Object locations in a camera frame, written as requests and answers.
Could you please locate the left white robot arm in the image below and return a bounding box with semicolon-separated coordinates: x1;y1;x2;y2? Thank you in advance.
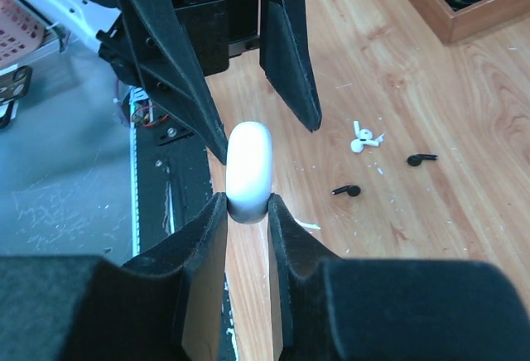
24;0;322;161

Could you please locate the white earbud charging case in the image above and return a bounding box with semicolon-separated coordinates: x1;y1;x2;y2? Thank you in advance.
225;122;272;224

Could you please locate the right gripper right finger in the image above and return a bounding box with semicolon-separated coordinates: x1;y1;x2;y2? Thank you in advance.
268;195;529;360

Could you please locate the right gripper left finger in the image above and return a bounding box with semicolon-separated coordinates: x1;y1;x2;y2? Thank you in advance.
1;193;228;360

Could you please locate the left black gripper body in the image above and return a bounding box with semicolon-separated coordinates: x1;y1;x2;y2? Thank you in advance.
53;0;266;89

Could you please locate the black earbud lower left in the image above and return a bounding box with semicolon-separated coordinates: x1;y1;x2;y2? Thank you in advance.
331;185;361;197

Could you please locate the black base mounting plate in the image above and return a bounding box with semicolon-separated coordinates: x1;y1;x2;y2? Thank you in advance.
130;87;229;361

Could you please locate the black earbud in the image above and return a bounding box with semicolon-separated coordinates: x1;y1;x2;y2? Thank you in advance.
331;185;361;197
407;153;438;167

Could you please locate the black earbud upper left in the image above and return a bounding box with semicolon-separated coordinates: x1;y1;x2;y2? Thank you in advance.
407;153;438;167

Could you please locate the pink basket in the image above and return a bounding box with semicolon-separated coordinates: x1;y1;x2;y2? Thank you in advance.
0;0;45;69

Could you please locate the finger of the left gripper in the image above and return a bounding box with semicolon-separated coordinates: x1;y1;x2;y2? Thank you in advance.
259;0;322;132
105;0;228;164

